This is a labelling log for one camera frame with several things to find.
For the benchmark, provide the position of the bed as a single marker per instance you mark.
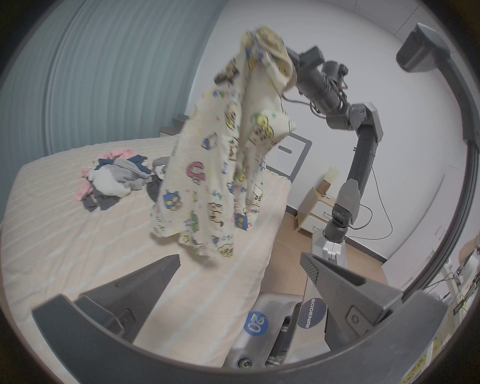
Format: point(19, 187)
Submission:
point(93, 243)

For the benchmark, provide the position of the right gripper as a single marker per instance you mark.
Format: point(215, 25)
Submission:
point(309, 82)

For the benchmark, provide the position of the wooden white bedside table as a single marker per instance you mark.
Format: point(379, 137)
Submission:
point(311, 210)

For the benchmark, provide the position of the black garment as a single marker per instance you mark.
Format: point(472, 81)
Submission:
point(153, 191)

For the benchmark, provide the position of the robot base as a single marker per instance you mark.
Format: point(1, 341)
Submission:
point(262, 318)

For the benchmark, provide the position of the blue-green curtain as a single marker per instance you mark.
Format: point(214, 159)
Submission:
point(30, 112)
point(131, 75)

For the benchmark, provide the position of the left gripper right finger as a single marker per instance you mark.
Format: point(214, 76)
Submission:
point(352, 303)

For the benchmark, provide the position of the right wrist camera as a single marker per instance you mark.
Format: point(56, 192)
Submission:
point(312, 58)

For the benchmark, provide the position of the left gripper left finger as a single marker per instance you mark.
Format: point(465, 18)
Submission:
point(123, 300)

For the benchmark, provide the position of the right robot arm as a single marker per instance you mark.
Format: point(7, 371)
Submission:
point(365, 157)

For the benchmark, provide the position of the grey bedside table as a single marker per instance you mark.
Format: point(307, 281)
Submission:
point(172, 129)

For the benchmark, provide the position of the grey garment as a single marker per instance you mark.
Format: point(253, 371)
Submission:
point(159, 165)

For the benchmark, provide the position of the pile of clothes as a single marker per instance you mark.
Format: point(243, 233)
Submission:
point(112, 180)

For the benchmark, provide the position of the white printed pyjama top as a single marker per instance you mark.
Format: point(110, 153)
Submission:
point(210, 168)

